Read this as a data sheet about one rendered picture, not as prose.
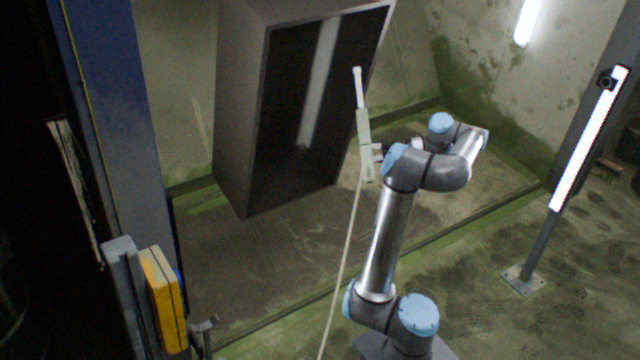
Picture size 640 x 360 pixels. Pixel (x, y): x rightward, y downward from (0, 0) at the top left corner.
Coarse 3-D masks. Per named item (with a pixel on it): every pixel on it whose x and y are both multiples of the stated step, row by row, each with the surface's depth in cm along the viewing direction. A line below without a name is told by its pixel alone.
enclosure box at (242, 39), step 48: (240, 0) 196; (288, 0) 199; (336, 0) 205; (384, 0) 212; (240, 48) 209; (288, 48) 254; (336, 48) 261; (240, 96) 225; (288, 96) 280; (336, 96) 275; (240, 144) 243; (288, 144) 313; (336, 144) 291; (240, 192) 264; (288, 192) 296
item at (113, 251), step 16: (112, 240) 108; (128, 240) 109; (112, 256) 105; (128, 256) 106; (112, 272) 106; (128, 272) 110; (112, 288) 113; (128, 288) 113; (144, 288) 114; (128, 304) 114; (144, 304) 117; (128, 320) 117; (144, 320) 120; (128, 336) 121; (144, 336) 123; (144, 352) 128; (160, 352) 130
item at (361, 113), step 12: (360, 72) 227; (360, 84) 226; (360, 96) 225; (360, 108) 225; (360, 120) 224; (360, 132) 223; (360, 144) 224; (372, 156) 223; (372, 168) 222; (372, 180) 222
